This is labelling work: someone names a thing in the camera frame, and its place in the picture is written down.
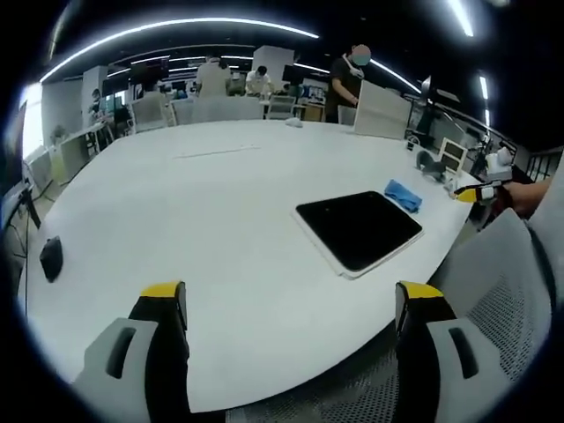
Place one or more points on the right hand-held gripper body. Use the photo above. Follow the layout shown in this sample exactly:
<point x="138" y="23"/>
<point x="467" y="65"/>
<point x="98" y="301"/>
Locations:
<point x="497" y="176"/>

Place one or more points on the person's right hand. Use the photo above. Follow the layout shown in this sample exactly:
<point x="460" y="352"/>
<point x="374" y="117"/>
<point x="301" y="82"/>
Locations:
<point x="524" y="198"/>

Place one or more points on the white cloth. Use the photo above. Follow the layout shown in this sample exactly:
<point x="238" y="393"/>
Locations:
<point x="293" y="122"/>

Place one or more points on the white partition board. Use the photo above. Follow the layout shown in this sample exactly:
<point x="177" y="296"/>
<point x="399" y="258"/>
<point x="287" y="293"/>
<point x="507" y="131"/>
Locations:
<point x="381" y="113"/>

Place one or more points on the blue cleaning cloth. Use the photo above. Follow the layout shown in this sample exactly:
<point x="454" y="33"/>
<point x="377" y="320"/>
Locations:
<point x="403" y="195"/>

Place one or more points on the black monitor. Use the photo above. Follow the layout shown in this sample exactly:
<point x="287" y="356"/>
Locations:
<point x="12" y="145"/>

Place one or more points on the white side desk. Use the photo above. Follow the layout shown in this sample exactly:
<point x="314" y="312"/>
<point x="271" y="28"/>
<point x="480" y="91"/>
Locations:
<point x="72" y="152"/>

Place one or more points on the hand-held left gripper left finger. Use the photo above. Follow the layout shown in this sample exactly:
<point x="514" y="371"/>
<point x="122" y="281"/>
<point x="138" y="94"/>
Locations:
<point x="132" y="352"/>

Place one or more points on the potted green plant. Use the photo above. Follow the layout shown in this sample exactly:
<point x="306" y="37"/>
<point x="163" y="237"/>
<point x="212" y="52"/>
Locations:
<point x="57" y="133"/>

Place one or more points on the white picture frame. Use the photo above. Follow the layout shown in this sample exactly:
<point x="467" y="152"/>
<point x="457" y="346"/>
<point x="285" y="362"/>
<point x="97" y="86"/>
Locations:
<point x="453" y="155"/>

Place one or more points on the grey mesh office chair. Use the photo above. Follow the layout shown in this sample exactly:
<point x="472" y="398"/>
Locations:
<point x="493" y="299"/>

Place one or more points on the black tripod stand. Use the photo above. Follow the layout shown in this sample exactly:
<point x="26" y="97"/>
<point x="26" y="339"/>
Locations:
<point x="28" y="200"/>

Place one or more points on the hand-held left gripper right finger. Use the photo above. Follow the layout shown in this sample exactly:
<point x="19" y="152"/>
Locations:
<point x="440" y="348"/>

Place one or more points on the black tablet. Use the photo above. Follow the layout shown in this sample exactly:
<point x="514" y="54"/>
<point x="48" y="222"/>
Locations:
<point x="359" y="228"/>

